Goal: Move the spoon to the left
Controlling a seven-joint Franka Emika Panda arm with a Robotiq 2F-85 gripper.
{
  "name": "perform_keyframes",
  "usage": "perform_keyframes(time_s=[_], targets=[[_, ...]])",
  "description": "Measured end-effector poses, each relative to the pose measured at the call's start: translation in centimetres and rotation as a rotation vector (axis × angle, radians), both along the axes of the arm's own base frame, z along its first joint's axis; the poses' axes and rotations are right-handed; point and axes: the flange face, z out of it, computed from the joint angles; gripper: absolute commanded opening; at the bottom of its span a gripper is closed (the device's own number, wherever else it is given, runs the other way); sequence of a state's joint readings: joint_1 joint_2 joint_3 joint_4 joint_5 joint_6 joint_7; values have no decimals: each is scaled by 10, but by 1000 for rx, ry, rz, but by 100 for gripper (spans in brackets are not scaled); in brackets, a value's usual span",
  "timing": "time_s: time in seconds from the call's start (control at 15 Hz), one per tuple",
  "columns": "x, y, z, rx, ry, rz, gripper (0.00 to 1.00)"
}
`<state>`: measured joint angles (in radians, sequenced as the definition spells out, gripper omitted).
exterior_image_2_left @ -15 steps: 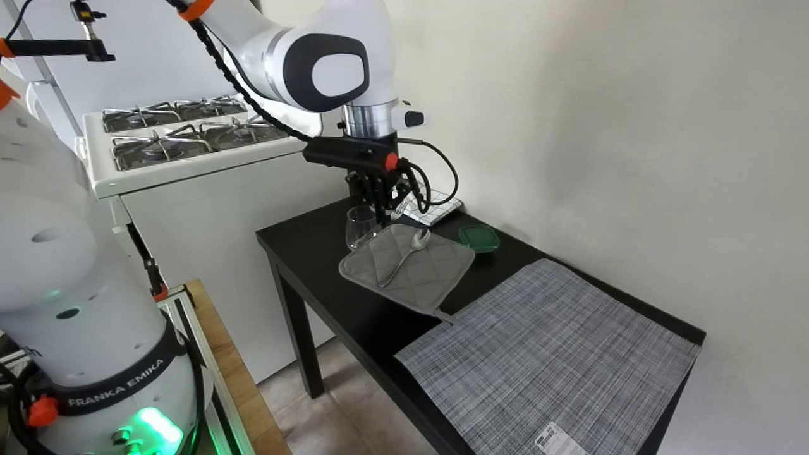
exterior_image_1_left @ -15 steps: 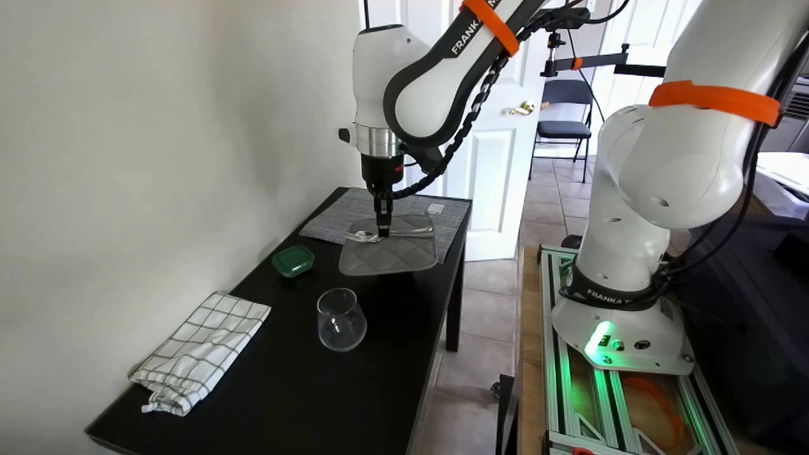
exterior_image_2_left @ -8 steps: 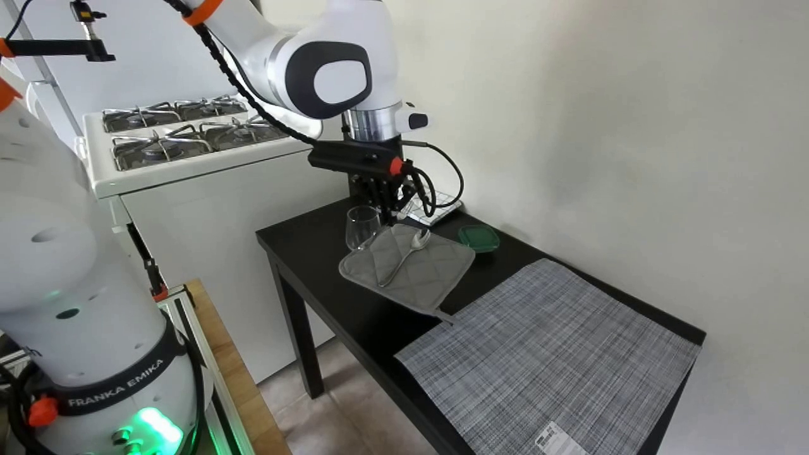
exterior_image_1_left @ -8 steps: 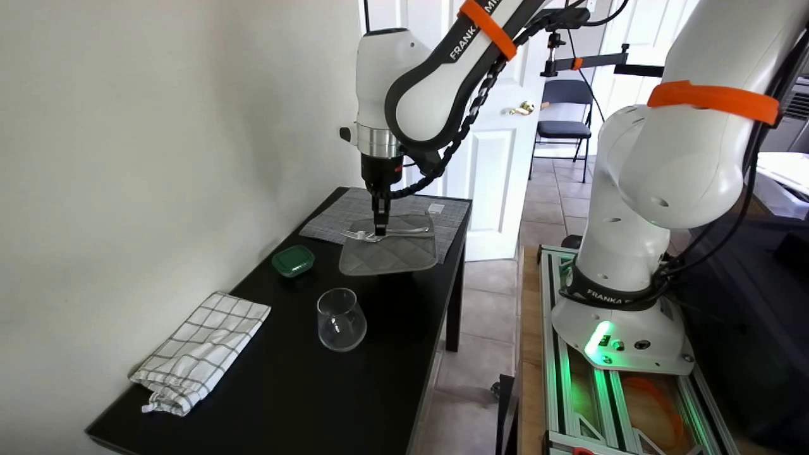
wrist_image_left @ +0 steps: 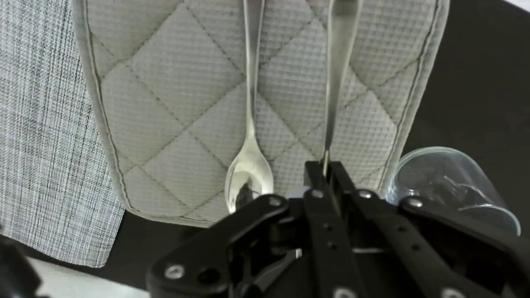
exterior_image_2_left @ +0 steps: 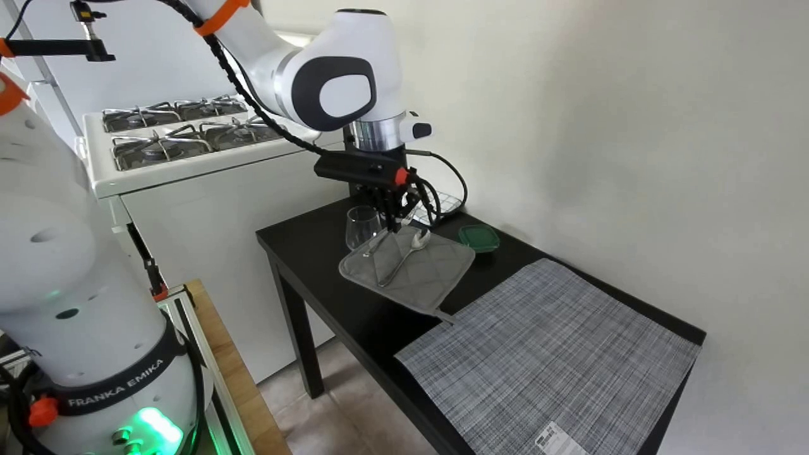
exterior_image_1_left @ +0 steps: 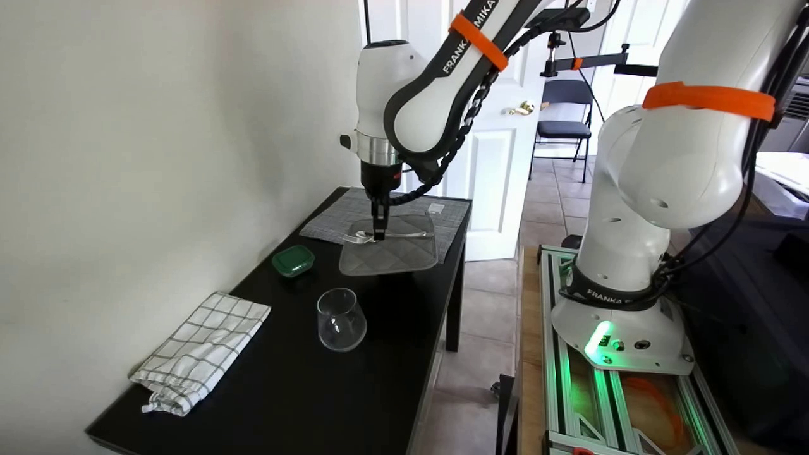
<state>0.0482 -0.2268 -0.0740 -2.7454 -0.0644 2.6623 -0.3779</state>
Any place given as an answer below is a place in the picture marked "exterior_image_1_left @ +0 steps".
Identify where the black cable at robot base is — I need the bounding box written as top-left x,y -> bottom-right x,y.
651,0 -> 809,280

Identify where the aluminium frame robot mount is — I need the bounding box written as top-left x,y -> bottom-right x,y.
538,242 -> 744,455

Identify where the dark folding chair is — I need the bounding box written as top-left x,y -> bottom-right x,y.
529,76 -> 597,185

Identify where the black cable along forearm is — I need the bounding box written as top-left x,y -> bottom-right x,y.
387,0 -> 621,206

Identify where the green lidded container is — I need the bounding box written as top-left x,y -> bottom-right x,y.
271,242 -> 318,280

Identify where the white panel door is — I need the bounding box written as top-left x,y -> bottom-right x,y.
365,0 -> 550,263

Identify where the grey quilted pot holder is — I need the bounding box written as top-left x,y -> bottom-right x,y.
335,206 -> 443,278

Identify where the white black checkered towel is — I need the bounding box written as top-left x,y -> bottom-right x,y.
126,291 -> 272,420

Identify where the wide orange strap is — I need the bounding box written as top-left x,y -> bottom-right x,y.
643,79 -> 778,125

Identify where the brass door handle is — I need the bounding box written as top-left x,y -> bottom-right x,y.
500,98 -> 538,118

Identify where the black stand leg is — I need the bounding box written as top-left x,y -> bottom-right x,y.
491,373 -> 517,455

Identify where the narrow orange strap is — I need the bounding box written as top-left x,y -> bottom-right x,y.
448,10 -> 514,74

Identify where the clear glass cup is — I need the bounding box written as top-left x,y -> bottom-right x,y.
314,286 -> 371,353

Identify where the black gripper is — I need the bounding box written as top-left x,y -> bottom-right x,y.
361,161 -> 402,242

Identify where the black cabinet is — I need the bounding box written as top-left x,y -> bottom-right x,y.
672,213 -> 809,455

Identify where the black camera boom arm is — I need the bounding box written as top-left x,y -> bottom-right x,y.
538,4 -> 660,81

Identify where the grey woven placemat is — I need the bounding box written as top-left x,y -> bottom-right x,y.
299,187 -> 473,258

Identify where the wooden bench top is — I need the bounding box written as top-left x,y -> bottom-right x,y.
514,245 -> 550,455

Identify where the black table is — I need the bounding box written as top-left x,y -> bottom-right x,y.
84,185 -> 476,455

